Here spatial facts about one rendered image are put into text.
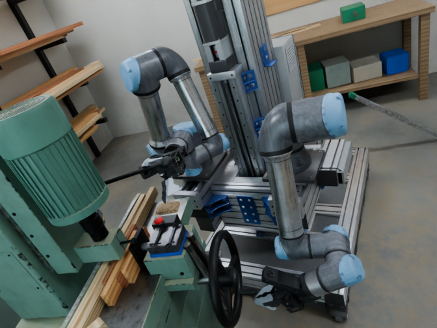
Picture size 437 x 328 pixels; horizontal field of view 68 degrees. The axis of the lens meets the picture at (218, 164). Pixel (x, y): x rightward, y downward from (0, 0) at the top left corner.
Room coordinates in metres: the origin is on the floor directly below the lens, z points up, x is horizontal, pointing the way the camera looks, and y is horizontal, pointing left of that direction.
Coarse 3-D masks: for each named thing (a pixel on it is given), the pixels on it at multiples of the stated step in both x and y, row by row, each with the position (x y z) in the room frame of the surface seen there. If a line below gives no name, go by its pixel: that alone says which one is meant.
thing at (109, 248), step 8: (112, 232) 0.82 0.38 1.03; (120, 232) 0.83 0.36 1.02; (80, 240) 0.84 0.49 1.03; (88, 240) 0.82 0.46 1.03; (104, 240) 0.80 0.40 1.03; (112, 240) 0.78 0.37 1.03; (120, 240) 0.81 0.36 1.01; (80, 248) 0.80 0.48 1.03; (88, 248) 0.80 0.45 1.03; (96, 248) 0.79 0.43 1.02; (104, 248) 0.78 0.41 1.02; (112, 248) 0.77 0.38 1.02; (120, 248) 0.79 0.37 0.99; (80, 256) 0.81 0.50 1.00; (88, 256) 0.80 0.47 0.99; (96, 256) 0.79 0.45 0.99; (104, 256) 0.78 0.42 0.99; (112, 256) 0.78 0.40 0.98; (120, 256) 0.77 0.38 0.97
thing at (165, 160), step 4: (164, 160) 0.87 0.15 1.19; (168, 160) 0.86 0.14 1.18; (156, 164) 0.88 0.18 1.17; (160, 164) 0.88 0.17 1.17; (164, 164) 0.86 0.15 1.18; (168, 164) 0.86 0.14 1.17; (144, 168) 0.90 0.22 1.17; (148, 168) 0.89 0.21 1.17; (152, 168) 0.89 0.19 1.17; (128, 172) 0.92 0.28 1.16; (132, 172) 0.91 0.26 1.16; (136, 172) 0.90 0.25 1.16; (140, 172) 0.90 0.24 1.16; (120, 176) 0.93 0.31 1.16; (124, 176) 0.92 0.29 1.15; (128, 176) 0.91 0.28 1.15; (108, 180) 0.94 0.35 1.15; (112, 180) 0.94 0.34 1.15; (116, 180) 0.93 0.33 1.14
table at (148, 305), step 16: (192, 208) 1.06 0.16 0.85; (144, 224) 1.00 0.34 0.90; (144, 272) 0.75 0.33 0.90; (128, 288) 0.71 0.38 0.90; (144, 288) 0.69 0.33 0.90; (160, 288) 0.69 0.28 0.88; (176, 288) 0.69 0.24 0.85; (192, 288) 0.68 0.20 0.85; (128, 304) 0.65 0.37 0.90; (144, 304) 0.63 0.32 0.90; (160, 304) 0.65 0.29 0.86; (112, 320) 0.62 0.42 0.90; (128, 320) 0.60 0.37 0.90; (144, 320) 0.58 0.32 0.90
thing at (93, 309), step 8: (152, 192) 1.14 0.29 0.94; (144, 200) 1.09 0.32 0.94; (152, 200) 1.12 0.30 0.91; (144, 208) 1.05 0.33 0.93; (136, 216) 1.01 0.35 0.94; (144, 216) 1.03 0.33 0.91; (136, 224) 0.97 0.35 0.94; (96, 296) 0.68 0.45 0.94; (88, 304) 0.67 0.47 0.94; (96, 304) 0.66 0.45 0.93; (104, 304) 0.68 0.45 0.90; (88, 312) 0.64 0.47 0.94; (96, 312) 0.65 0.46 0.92; (80, 320) 0.62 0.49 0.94; (88, 320) 0.62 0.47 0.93
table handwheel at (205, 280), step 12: (216, 240) 0.72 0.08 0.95; (228, 240) 0.81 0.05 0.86; (216, 252) 0.68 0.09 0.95; (216, 264) 0.65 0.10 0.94; (240, 264) 0.81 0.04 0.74; (216, 276) 0.63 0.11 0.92; (228, 276) 0.69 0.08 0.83; (240, 276) 0.78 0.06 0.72; (216, 288) 0.60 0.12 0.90; (228, 288) 0.68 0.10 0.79; (240, 288) 0.75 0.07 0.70; (216, 300) 0.59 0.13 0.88; (228, 300) 0.66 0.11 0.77; (240, 300) 0.71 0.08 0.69; (216, 312) 0.58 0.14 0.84; (228, 312) 0.64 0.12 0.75; (240, 312) 0.67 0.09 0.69; (228, 324) 0.58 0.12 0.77
